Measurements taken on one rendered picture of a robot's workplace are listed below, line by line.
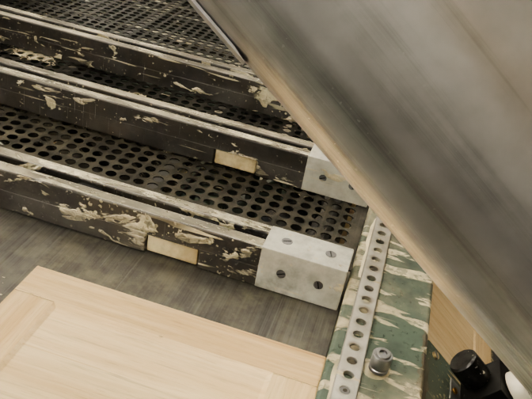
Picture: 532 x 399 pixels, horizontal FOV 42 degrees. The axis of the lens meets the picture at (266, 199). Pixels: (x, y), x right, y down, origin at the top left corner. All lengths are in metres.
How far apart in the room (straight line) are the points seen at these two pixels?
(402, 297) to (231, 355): 0.26
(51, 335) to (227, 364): 0.22
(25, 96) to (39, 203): 0.38
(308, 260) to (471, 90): 0.80
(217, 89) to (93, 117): 0.32
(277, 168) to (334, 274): 0.35
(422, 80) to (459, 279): 0.07
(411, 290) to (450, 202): 0.82
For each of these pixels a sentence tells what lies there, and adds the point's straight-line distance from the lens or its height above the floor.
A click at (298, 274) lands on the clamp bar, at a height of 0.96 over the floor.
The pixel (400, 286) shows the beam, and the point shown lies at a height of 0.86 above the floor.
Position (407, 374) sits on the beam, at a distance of 0.89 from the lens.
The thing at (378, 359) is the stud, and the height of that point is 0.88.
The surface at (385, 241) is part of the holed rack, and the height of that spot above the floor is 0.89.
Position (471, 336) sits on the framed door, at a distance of 1.84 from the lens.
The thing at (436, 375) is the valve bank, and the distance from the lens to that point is 0.95.
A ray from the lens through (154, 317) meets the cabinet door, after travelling 0.93.
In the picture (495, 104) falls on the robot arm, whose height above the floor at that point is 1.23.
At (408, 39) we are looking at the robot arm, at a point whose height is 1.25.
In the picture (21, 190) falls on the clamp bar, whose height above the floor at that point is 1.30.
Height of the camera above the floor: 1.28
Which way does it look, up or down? 12 degrees down
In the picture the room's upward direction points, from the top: 40 degrees counter-clockwise
